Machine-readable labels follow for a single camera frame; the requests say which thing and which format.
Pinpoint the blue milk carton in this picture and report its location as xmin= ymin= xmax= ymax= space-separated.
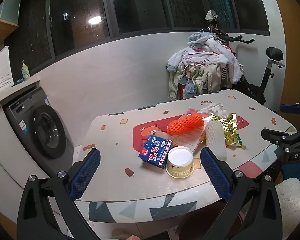
xmin=138 ymin=134 xmax=174 ymax=170

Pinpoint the crumpled white tissue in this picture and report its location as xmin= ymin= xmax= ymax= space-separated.
xmin=199 ymin=102 xmax=227 ymax=118

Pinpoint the round tin with white lid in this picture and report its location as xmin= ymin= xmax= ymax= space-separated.
xmin=165 ymin=146 xmax=195 ymax=179

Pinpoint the grey washing machine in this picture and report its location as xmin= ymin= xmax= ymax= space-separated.
xmin=2 ymin=86 xmax=74 ymax=178

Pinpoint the orange foam fruit net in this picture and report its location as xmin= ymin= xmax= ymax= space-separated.
xmin=166 ymin=113 xmax=205 ymax=136

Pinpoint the black exercise bike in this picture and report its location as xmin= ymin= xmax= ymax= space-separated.
xmin=207 ymin=25 xmax=285 ymax=105

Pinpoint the printed tablecloth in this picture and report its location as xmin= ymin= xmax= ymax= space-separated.
xmin=74 ymin=89 xmax=297 ymax=224

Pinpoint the person's white fluffy clothing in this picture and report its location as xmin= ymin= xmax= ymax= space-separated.
xmin=275 ymin=177 xmax=300 ymax=240

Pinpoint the dark window with frames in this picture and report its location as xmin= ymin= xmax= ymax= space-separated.
xmin=5 ymin=0 xmax=270 ymax=68

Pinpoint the gold foil wrapper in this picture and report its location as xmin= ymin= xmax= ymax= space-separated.
xmin=210 ymin=113 xmax=238 ymax=147

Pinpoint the white foam fruit net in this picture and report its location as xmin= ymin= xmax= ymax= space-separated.
xmin=205 ymin=121 xmax=227 ymax=161

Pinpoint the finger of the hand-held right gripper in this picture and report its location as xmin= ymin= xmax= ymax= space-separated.
xmin=261 ymin=127 xmax=300 ymax=153
xmin=279 ymin=99 xmax=300 ymax=117

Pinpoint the white perforated basket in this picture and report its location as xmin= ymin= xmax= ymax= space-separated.
xmin=0 ymin=46 xmax=14 ymax=98

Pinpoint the green snack wrapper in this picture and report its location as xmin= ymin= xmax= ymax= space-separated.
xmin=236 ymin=133 xmax=248 ymax=150

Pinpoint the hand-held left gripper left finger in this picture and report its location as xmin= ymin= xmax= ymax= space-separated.
xmin=17 ymin=148 xmax=101 ymax=240

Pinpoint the pink plastic packet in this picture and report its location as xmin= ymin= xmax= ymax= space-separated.
xmin=170 ymin=107 xmax=214 ymax=155

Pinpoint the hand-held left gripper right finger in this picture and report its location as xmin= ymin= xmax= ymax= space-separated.
xmin=200 ymin=147 xmax=283 ymax=240

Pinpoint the pale green pump bottle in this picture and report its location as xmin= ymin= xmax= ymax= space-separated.
xmin=21 ymin=60 xmax=31 ymax=81

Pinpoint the pile of clothes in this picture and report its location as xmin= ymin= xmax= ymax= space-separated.
xmin=166 ymin=32 xmax=244 ymax=102

